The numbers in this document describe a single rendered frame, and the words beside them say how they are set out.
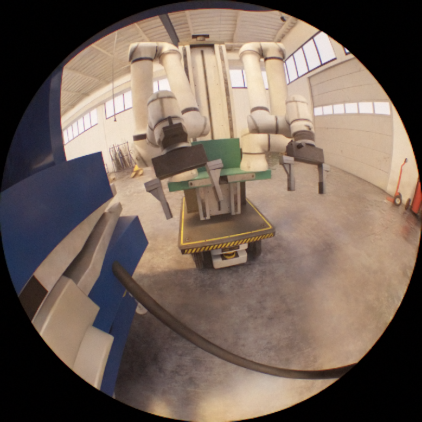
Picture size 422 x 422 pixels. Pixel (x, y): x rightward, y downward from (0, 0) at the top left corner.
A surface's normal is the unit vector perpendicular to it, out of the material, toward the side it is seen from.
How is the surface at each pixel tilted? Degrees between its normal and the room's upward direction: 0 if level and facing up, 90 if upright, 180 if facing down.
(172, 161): 66
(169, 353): 0
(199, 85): 90
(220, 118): 90
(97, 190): 90
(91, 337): 0
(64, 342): 90
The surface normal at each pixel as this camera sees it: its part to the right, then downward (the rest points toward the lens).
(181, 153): 0.19, 0.04
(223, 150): 0.14, 0.45
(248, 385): -0.11, -0.88
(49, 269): 0.99, -0.08
